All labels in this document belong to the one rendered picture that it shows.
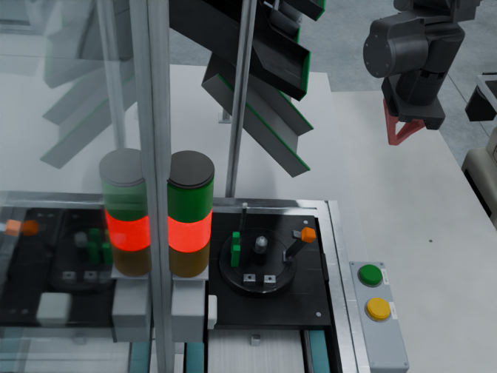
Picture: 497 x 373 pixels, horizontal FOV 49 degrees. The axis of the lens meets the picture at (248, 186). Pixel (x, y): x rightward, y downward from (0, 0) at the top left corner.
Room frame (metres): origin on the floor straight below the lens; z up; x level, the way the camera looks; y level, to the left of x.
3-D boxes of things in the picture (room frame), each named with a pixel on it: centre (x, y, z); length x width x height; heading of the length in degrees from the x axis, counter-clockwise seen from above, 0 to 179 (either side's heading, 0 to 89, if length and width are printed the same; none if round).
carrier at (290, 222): (0.56, -0.04, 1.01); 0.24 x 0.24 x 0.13; 8
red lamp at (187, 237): (0.35, 0.06, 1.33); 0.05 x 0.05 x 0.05
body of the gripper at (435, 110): (0.64, -0.22, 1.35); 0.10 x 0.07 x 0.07; 8
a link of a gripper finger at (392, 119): (0.65, -0.21, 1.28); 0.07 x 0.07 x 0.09; 8
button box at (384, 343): (0.50, -0.26, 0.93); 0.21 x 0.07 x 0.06; 8
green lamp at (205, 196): (0.35, 0.06, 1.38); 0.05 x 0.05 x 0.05
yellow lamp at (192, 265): (0.35, 0.06, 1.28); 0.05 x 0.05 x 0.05
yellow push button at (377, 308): (0.50, -0.26, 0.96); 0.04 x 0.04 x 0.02
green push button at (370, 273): (0.57, -0.25, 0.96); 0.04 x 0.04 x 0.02
